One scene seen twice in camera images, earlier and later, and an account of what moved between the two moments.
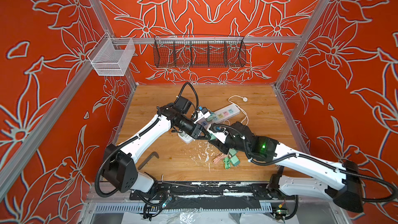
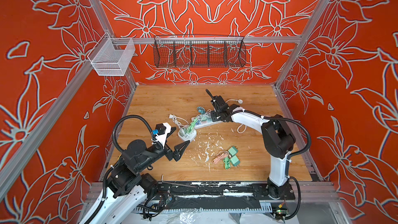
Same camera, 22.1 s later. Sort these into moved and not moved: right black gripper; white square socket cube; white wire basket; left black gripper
Moved: right black gripper; left black gripper
Not moved: white wire basket; white square socket cube
